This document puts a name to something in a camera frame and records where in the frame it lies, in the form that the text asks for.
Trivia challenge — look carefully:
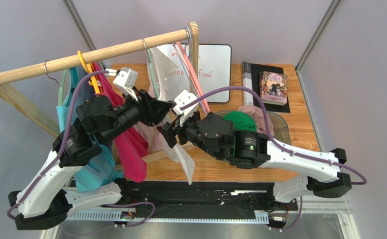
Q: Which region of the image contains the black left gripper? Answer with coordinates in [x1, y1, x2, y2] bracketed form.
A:
[101, 87, 176, 145]

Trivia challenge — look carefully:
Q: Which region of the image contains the pale green hanger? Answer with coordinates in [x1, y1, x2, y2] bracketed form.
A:
[142, 39, 160, 99]

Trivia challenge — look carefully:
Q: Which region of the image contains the white t shirt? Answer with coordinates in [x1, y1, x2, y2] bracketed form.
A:
[134, 45, 195, 185]

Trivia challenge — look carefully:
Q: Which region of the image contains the pink hanger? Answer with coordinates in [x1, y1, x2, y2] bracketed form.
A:
[174, 42, 204, 97]

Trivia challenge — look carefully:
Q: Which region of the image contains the green t shirt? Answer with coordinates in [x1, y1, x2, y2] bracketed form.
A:
[223, 111, 257, 131]

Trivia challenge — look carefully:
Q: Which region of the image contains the dusty pink t shirt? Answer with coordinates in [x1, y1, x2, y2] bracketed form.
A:
[236, 105, 275, 136]

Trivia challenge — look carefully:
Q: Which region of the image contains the light blue wire hanger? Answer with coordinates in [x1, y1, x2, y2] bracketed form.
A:
[172, 26, 199, 97]

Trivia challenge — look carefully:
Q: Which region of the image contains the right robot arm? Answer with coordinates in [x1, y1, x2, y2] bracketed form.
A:
[158, 112, 352, 203]

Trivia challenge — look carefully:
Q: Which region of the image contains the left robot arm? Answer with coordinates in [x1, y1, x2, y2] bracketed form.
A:
[8, 90, 173, 230]

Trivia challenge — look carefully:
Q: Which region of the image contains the magenta t shirt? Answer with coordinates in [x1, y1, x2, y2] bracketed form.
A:
[96, 74, 148, 182]

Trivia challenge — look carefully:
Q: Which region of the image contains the yellow plastic hanger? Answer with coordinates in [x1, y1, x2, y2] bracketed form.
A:
[77, 50, 102, 95]

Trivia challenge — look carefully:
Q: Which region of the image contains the light blue t shirt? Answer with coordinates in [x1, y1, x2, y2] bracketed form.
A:
[56, 67, 124, 192]

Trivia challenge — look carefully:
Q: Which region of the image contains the sage green hanger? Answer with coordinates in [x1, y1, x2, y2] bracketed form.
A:
[43, 60, 69, 106]

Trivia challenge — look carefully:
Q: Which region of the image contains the white board with red writing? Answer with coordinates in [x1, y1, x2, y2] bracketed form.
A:
[157, 44, 232, 100]

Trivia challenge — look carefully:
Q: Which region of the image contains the clear blue plastic tub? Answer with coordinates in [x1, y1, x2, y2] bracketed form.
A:
[215, 111, 291, 144]

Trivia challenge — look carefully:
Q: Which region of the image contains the illustrated paperback book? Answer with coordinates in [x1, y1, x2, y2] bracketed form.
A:
[259, 71, 288, 106]

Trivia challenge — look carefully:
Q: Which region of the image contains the wooden clothes rack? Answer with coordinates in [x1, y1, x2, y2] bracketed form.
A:
[0, 22, 199, 136]

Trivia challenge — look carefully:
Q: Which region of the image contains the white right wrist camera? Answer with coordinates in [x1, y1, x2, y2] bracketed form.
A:
[172, 90, 199, 126]

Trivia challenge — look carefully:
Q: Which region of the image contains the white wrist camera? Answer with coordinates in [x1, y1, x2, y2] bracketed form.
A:
[106, 67, 138, 101]
[172, 90, 199, 126]

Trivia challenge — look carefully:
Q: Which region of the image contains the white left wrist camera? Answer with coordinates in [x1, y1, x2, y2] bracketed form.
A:
[106, 67, 138, 101]

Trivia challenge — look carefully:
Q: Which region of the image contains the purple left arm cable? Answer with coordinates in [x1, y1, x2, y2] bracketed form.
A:
[6, 69, 111, 220]

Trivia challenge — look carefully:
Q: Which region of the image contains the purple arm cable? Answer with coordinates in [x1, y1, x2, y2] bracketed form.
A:
[179, 86, 368, 186]
[6, 69, 111, 220]

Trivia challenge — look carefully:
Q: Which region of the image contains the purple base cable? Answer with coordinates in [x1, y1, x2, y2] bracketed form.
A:
[60, 202, 156, 237]

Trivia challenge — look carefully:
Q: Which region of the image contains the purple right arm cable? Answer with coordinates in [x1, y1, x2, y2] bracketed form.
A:
[179, 86, 368, 186]

